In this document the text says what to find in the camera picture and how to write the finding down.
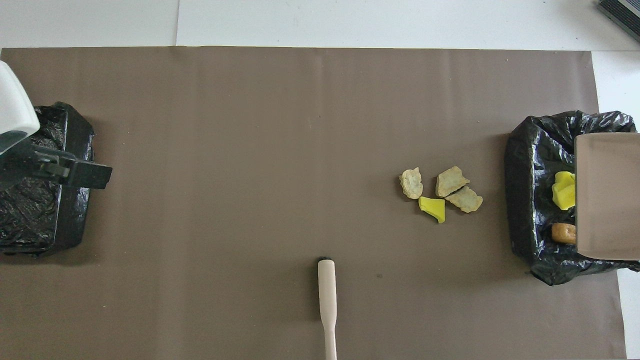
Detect smooth black bag lined bin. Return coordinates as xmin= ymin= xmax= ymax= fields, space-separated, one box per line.
xmin=0 ymin=102 xmax=95 ymax=256

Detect crumpled black bag lined bin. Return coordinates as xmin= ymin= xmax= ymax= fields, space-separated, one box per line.
xmin=504 ymin=110 xmax=640 ymax=287

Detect brown paper table mat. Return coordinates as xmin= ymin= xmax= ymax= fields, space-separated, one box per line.
xmin=0 ymin=46 xmax=629 ymax=360

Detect small yellow sponge wedge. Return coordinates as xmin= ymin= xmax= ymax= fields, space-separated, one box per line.
xmin=418 ymin=196 xmax=446 ymax=224

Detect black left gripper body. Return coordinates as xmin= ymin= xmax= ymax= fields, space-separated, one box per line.
xmin=0 ymin=131 xmax=66 ymax=176

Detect dark grey device corner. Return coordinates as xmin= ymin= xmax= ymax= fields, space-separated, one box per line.
xmin=597 ymin=0 xmax=640 ymax=43

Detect beige hand brush black bristles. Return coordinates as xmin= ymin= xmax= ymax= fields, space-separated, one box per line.
xmin=317 ymin=257 xmax=338 ymax=360

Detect beige plastic dustpan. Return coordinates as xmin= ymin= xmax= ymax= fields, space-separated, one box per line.
xmin=574 ymin=132 xmax=640 ymax=261

